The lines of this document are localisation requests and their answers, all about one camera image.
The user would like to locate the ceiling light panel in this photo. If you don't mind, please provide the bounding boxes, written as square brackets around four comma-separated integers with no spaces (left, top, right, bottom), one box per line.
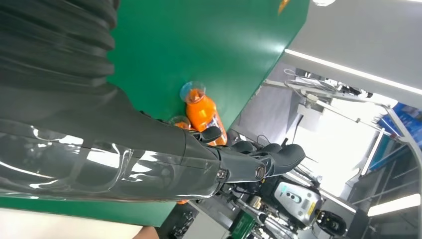
[367,193,422,218]

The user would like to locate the orange detergent bottle bluish cap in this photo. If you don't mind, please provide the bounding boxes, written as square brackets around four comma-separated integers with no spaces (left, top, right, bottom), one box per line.
[179,81,228,147]

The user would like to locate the white gantry frame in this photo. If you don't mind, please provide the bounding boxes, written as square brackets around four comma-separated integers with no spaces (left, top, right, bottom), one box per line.
[262,67,422,159]

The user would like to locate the humanoid robot on gantry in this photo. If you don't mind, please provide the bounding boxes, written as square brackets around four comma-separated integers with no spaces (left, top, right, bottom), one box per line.
[227,176,348,239]

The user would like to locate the wall light strip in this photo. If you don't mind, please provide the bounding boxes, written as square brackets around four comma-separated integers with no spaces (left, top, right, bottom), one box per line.
[284,48,422,96]

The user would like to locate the white desk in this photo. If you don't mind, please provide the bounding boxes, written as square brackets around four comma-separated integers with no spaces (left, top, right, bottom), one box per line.
[0,207,144,239]

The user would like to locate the person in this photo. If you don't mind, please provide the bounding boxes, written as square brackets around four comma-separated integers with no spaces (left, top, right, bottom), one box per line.
[132,226,161,239]

